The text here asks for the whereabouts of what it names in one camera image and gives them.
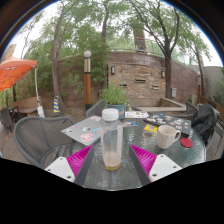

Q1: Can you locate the orange patio umbrella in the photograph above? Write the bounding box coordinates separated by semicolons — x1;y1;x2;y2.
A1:
0;54;38;93

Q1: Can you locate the wooden bench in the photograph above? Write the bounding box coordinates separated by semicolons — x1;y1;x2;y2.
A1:
11;96;43;118

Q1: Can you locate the white umbrella pole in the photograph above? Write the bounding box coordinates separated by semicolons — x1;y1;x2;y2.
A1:
34;66;46;118

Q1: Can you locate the flat round red coaster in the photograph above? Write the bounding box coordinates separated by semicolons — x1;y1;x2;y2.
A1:
179;137;194;149

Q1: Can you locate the small colourful card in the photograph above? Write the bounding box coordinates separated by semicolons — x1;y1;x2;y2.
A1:
122;120;140;128

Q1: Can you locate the yellow card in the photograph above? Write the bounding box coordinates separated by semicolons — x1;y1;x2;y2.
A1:
143;124;159;134

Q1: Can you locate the white sticker sheet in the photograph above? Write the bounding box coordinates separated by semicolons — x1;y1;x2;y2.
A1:
124;110;150;120

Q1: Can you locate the leaning tree with brown trunk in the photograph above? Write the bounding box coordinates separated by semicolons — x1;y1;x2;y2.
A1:
50;6;73;114

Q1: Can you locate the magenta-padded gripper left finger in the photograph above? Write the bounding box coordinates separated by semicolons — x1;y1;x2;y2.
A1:
44;144;96;187

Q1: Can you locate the tree with dark forked trunk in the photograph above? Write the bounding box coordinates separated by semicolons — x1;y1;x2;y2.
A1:
129;0;183;99

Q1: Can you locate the white ceramic mug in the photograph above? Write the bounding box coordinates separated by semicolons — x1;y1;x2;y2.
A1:
155;124;183;150

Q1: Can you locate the blue yellow striped bollard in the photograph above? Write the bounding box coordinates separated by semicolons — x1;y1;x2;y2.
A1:
53;95;61;114

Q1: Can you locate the thin-trunked tree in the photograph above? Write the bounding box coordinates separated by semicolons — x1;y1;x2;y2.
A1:
189;39;209;98

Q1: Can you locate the black folding chair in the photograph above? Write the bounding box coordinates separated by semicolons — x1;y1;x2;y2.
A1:
0;105;20;134

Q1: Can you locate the clear plastic bottle white cap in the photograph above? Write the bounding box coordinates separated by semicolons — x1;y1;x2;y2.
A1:
99;108;124;172

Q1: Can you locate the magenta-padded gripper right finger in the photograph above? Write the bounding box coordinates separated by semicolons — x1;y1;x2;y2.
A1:
128;143;184;187

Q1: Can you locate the lamp post with globe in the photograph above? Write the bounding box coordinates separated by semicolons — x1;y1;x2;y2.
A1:
83;50;93;111

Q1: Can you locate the silver laptop with stickers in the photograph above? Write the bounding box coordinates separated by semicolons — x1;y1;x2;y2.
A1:
60;114;103;147

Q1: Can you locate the grey wicker chair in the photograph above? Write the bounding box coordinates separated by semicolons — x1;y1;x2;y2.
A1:
184;101;224;161
85;99;108;118
13;115;79;168

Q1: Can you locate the brown wooden lamp post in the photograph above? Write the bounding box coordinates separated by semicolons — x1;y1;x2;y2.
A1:
196;74;203;104

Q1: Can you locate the black jacket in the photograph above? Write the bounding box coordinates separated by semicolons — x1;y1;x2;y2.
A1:
191;103;218;146

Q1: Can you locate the green plant in teal pot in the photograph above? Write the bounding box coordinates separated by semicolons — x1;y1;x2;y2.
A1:
100;82;129;120

